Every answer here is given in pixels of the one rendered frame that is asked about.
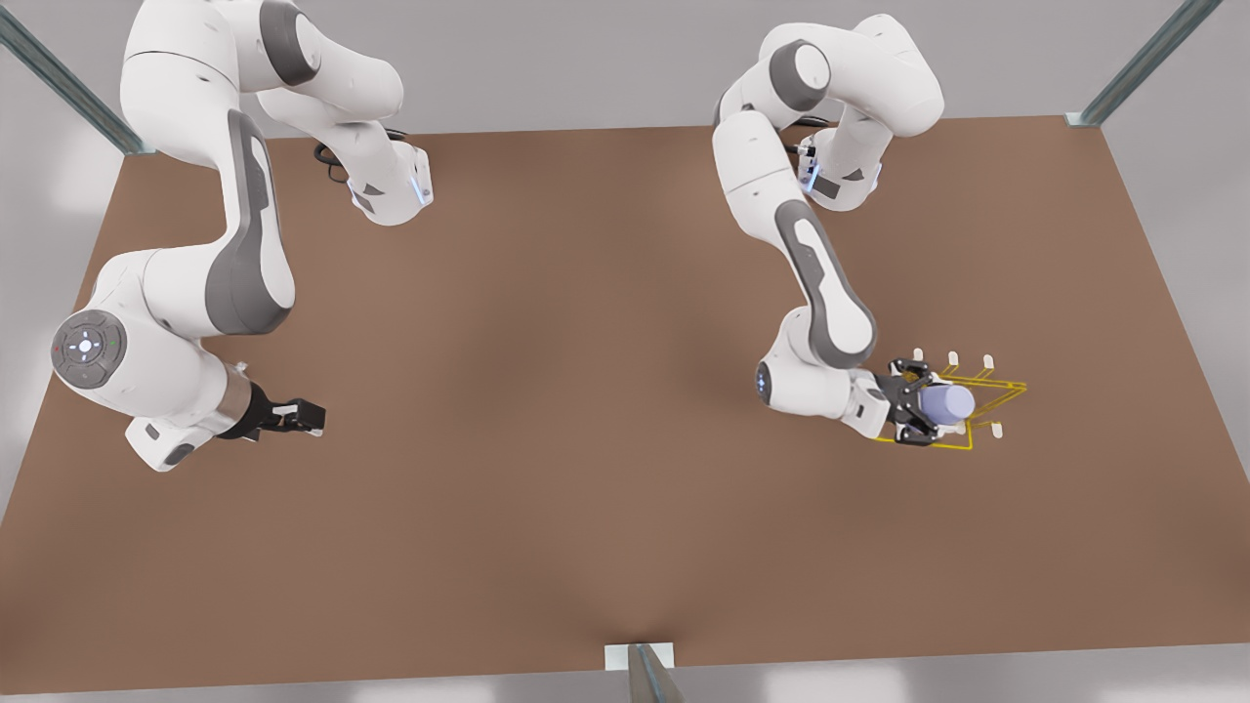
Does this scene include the lavender cup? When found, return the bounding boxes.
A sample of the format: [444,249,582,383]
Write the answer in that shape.
[922,383,977,429]

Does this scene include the yellow wire cup holder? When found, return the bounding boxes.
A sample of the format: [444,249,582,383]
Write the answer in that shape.
[872,349,1029,453]

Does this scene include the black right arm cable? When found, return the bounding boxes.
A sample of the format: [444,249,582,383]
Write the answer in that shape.
[312,127,411,187]

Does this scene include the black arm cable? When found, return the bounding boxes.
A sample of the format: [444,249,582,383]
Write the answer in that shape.
[784,115,833,157]
[312,127,411,187]

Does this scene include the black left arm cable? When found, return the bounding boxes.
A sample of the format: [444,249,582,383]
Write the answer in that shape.
[784,115,833,157]

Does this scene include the silver frame post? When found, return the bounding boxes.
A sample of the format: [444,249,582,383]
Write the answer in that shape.
[1064,0,1228,129]
[0,5,157,158]
[604,641,678,703]

